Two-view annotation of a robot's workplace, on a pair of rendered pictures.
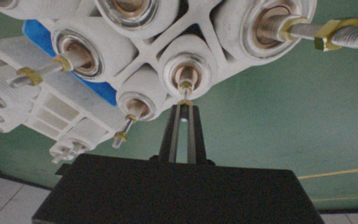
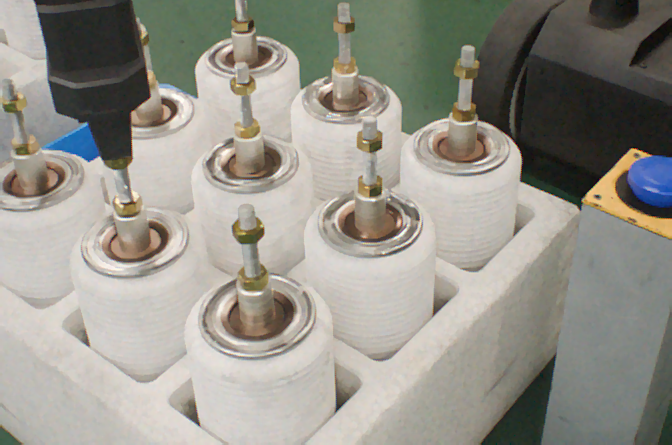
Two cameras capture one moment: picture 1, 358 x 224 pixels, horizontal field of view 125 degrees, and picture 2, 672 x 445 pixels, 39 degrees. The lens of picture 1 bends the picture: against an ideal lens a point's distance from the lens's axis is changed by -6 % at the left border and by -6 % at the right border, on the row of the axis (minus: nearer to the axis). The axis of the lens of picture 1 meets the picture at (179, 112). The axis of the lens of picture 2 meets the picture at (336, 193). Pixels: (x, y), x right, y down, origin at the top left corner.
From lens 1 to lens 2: 0.59 m
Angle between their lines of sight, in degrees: 69
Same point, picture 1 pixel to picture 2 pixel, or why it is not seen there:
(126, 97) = (66, 162)
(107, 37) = (186, 158)
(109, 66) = (137, 146)
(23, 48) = not seen: hidden behind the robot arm
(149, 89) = (89, 202)
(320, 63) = not seen: outside the picture
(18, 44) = not seen: hidden behind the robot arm
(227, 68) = (153, 400)
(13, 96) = (30, 6)
